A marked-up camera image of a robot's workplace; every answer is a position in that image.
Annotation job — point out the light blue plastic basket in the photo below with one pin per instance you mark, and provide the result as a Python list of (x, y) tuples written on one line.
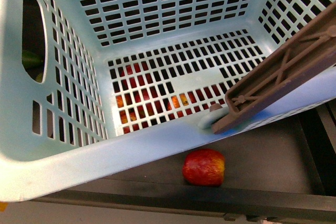
[(90, 88)]

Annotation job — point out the brown basket handle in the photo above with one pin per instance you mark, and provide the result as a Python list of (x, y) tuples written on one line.
[(306, 54)]

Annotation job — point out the red yellow apple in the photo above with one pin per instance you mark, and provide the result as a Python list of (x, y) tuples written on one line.
[(204, 167)]

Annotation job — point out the black produce tray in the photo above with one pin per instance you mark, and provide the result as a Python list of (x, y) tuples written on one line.
[(283, 171)]

